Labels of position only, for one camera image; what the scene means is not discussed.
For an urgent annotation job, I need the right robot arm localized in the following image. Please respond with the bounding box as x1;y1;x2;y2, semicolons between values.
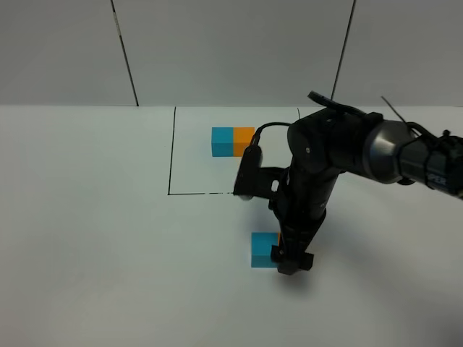
271;91;462;275

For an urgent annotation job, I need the blue template block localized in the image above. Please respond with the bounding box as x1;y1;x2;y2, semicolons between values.
211;127;234;157

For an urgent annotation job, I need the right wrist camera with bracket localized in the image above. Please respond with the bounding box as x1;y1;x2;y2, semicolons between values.
232;145;285;200

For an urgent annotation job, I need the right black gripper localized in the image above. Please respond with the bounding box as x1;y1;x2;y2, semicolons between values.
269;162;340;275

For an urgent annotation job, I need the orange template block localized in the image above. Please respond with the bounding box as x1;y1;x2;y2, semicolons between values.
233;127;255;157

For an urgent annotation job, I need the black right camera cable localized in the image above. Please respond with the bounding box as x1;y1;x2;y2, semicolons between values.
250;121;293;147

